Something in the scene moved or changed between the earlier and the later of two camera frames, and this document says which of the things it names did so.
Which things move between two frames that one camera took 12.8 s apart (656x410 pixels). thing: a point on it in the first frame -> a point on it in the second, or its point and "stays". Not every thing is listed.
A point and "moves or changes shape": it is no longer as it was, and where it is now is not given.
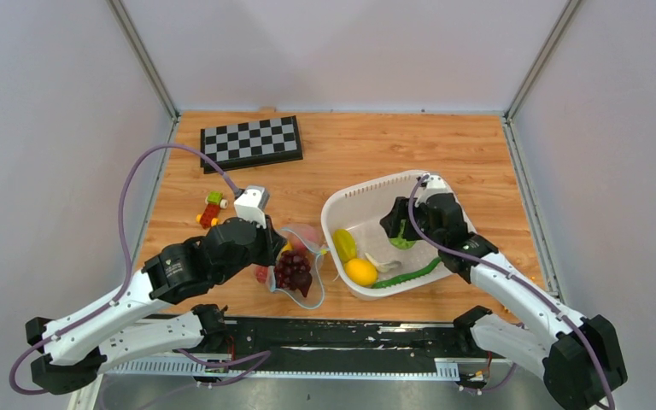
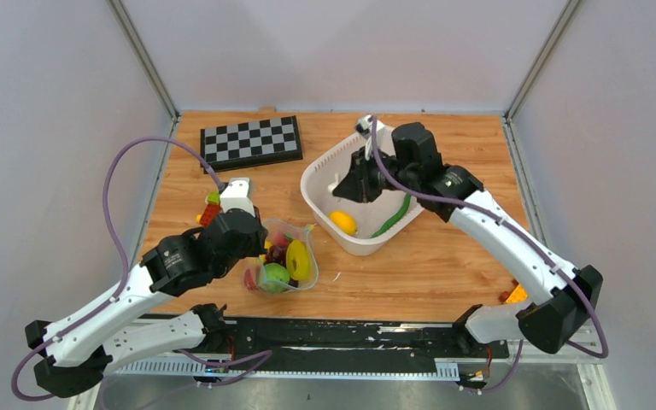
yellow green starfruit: x=346 y=244 -> x=298 y=260
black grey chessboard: x=249 y=144 stays
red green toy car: x=208 y=217 stays
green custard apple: x=401 y=242 -> x=277 y=278
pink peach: x=309 y=235 -> x=293 y=232
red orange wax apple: x=261 y=273 -> x=249 y=281
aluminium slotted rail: x=387 y=368 stays
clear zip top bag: x=295 y=271 moves or changes shape
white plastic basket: x=462 y=212 moves or changes shape
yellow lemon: x=360 y=272 -> x=344 y=223
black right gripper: x=392 y=222 -> x=355 y=185
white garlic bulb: x=384 y=266 -> x=333 y=185
